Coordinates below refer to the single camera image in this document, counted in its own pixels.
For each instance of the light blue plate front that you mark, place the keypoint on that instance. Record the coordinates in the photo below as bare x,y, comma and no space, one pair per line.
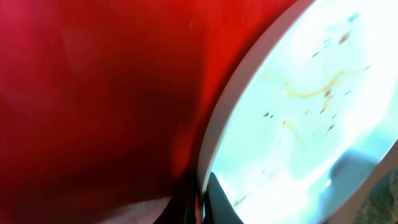
308,113

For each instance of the orange sponge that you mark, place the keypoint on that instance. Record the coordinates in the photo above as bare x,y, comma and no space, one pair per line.
380,205

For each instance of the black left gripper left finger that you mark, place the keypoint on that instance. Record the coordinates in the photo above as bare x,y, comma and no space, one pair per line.
181,207

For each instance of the red plastic tray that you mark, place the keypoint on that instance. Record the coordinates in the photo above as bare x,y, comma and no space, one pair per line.
105,102

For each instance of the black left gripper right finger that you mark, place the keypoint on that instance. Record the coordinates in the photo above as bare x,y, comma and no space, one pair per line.
217,207

